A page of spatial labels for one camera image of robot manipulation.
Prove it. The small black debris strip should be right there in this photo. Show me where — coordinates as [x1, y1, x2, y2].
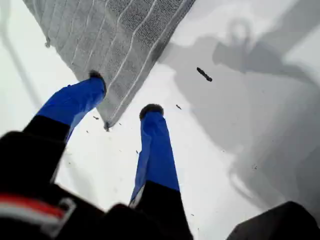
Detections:
[196, 66, 213, 83]

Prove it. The grey striped square towel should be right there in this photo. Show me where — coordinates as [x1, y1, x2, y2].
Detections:
[21, 0, 197, 132]

